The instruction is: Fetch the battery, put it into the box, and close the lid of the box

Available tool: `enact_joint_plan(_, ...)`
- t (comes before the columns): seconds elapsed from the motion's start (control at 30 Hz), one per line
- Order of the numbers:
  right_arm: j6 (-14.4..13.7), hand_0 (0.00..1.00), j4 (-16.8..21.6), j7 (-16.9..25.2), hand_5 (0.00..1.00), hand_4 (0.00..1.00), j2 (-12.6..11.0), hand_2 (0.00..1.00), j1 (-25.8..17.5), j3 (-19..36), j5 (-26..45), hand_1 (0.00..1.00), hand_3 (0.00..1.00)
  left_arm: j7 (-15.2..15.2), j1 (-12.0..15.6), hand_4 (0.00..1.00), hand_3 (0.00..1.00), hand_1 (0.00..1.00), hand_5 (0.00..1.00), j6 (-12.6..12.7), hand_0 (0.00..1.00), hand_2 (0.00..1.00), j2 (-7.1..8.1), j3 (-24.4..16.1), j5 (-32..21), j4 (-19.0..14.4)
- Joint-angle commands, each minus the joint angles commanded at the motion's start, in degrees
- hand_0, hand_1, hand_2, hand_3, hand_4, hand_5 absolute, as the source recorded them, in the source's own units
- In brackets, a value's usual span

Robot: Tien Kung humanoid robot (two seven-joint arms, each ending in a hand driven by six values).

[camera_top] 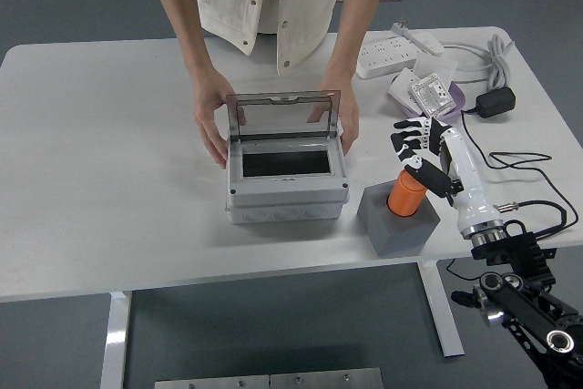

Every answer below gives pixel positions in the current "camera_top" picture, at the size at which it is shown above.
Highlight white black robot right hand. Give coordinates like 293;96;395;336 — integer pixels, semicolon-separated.
390;116;506;239

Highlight person's left hand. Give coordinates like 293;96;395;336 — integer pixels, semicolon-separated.
307;77;361;157

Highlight person's right hand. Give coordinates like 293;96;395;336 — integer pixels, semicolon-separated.
191;70;250;170

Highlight smoky transparent box lid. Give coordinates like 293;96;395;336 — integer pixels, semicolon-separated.
226;90;342;143

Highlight orange cylindrical battery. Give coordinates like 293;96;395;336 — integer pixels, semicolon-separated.
386;169;429;218

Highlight grey plastic junction box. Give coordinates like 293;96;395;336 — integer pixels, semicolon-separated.
226;136;350;225

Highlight small white rectangular box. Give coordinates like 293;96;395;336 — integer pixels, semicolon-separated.
412;32;445;56

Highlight white flat card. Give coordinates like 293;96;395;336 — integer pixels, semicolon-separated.
387;67;423;112

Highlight white power strip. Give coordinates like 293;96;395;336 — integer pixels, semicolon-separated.
355;36;423;79

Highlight grey foam holder block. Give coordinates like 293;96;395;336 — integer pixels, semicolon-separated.
356;179;442;258

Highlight black power adapter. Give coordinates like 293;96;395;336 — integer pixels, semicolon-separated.
476;87;517;119

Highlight purple plastic tray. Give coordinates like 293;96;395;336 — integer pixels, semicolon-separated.
387;80;466;124

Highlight white power plug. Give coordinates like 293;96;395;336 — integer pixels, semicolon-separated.
390;15;418;43

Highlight white table leg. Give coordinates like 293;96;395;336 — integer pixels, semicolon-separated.
418;261;465;358
98;291;133;389

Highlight grey metal plate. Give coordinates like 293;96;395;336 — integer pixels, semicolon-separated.
154;375;271;389
269;367;384;389

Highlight black robot hand cable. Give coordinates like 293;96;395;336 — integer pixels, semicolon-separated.
495;200;570;240

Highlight white square frame card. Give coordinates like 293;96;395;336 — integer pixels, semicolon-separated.
413;52;458;85

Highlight white grey coiled cord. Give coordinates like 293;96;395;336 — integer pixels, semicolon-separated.
439;33;516;92

